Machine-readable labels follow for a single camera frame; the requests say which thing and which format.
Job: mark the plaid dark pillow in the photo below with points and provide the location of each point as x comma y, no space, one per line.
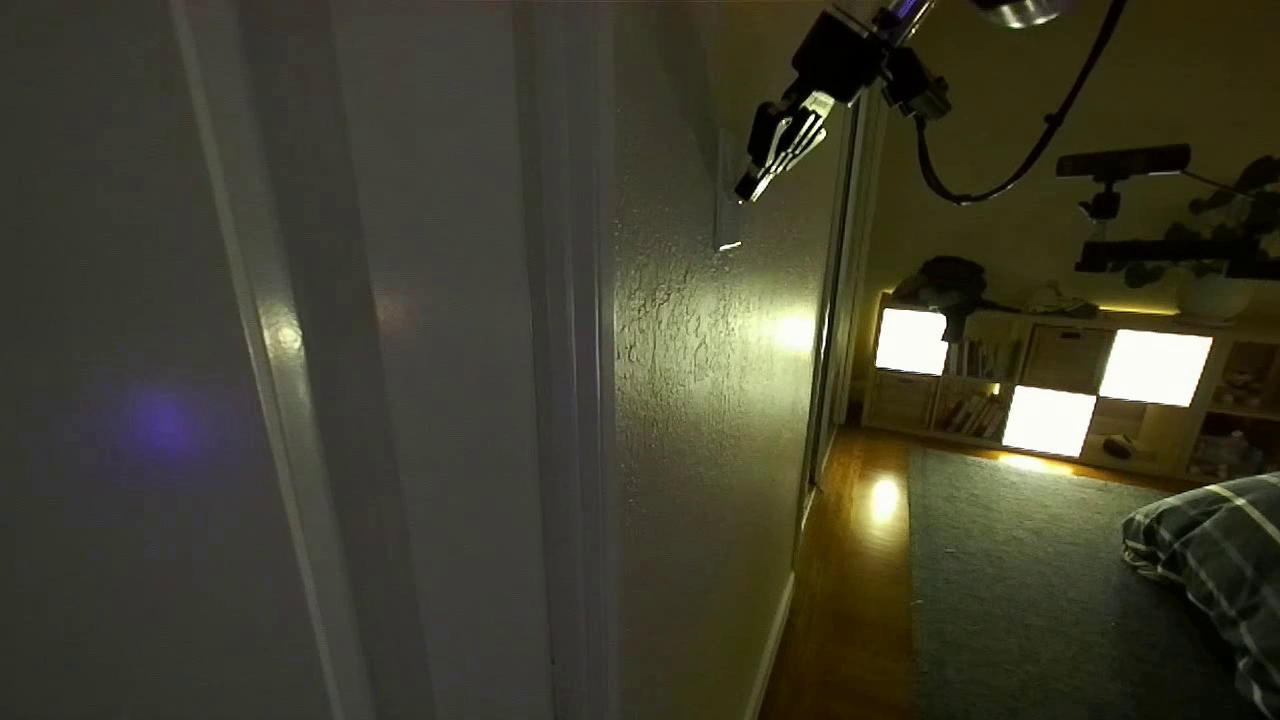
1222,561

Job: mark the white wall light switch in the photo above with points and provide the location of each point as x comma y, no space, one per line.
731,220

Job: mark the white door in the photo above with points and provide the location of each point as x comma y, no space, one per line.
426,400

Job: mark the wooden cube shelf unit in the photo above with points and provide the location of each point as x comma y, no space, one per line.
986,323

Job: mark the sliding closet door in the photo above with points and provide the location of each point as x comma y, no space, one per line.
854,293

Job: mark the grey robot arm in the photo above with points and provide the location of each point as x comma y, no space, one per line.
1025,9

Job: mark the white baseboard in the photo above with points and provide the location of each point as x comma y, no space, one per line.
771,652

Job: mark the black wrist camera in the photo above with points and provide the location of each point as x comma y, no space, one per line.
919,83

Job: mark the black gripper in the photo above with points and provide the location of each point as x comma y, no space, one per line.
839,62

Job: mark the black camera bar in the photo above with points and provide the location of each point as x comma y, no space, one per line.
1121,161

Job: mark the row of books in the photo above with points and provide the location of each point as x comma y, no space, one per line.
968,409

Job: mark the light cloth pile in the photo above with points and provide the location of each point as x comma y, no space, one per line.
1062,301

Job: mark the brown storage basket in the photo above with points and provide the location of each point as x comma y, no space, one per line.
1062,358

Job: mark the dark bag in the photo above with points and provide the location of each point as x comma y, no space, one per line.
944,280

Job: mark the glowing white cube panel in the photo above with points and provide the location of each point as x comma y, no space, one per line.
1051,423
1155,369
914,342

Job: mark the grey carpet rug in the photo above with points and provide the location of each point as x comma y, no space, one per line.
1025,602

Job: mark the white door frame trim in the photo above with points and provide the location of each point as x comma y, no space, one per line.
578,400

